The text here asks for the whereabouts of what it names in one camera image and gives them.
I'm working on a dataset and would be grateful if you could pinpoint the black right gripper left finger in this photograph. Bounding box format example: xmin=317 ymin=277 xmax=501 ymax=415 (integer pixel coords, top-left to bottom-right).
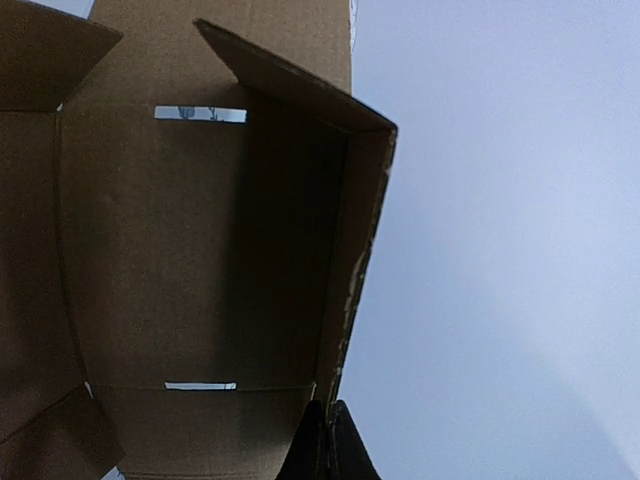
xmin=275 ymin=400 xmax=327 ymax=480

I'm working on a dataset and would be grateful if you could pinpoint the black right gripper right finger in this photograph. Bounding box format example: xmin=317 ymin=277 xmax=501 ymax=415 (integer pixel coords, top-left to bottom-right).
xmin=328 ymin=400 xmax=381 ymax=480

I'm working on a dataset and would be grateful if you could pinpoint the brown cardboard box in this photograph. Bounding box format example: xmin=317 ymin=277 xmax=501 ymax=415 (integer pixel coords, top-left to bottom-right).
xmin=1 ymin=1 xmax=398 ymax=479

